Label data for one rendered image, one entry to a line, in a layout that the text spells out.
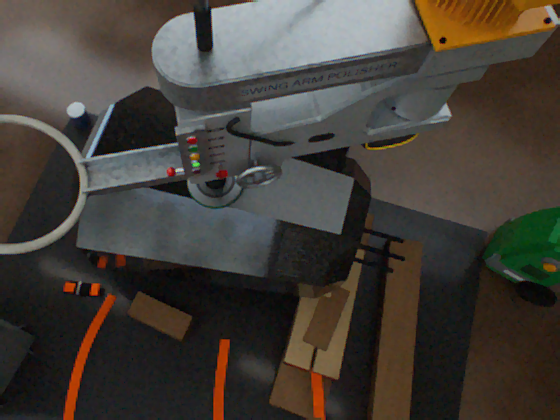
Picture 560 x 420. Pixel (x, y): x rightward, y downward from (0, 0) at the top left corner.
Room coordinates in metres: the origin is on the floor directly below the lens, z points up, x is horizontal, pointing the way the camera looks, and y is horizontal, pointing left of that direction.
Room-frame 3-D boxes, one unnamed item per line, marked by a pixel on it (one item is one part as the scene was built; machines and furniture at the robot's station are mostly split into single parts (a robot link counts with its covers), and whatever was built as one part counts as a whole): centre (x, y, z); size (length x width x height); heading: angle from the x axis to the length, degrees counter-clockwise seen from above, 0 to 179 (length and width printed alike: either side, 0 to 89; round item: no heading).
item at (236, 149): (0.82, -0.07, 1.35); 0.36 x 0.22 x 0.45; 98
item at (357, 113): (0.85, -0.38, 1.33); 0.74 x 0.23 x 0.49; 98
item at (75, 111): (1.62, 0.78, 0.08); 0.10 x 0.10 x 0.13
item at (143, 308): (0.45, 0.33, 0.07); 0.30 x 0.12 x 0.12; 62
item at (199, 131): (0.69, 0.07, 1.40); 0.08 x 0.03 x 0.28; 98
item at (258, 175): (0.71, -0.12, 1.22); 0.15 x 0.10 x 0.15; 98
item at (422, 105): (0.90, -0.64, 1.37); 0.19 x 0.19 x 0.20
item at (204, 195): (0.81, 0.01, 0.90); 0.21 x 0.21 x 0.01
